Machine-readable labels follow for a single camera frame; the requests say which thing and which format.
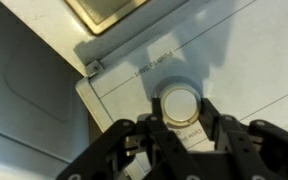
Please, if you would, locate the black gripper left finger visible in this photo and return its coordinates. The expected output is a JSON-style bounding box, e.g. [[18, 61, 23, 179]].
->
[[55, 97, 205, 180]]

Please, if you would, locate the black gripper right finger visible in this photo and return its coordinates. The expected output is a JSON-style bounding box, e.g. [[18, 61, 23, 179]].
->
[[199, 97, 288, 180]]

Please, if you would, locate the round white appliance knob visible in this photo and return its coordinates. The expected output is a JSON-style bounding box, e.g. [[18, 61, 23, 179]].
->
[[159, 85, 202, 128]]

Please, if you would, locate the white appliance panel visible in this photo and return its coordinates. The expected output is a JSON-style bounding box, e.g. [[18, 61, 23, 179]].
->
[[75, 0, 288, 180]]

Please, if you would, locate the grey embossed appliance side panel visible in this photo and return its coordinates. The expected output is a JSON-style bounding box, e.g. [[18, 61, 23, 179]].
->
[[0, 0, 100, 174]]

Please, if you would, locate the small metal corner bracket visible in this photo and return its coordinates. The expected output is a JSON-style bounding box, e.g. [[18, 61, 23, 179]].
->
[[84, 59, 105, 78]]

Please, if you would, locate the brass rectangular frame plate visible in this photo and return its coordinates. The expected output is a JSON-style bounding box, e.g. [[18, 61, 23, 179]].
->
[[63, 0, 150, 36]]

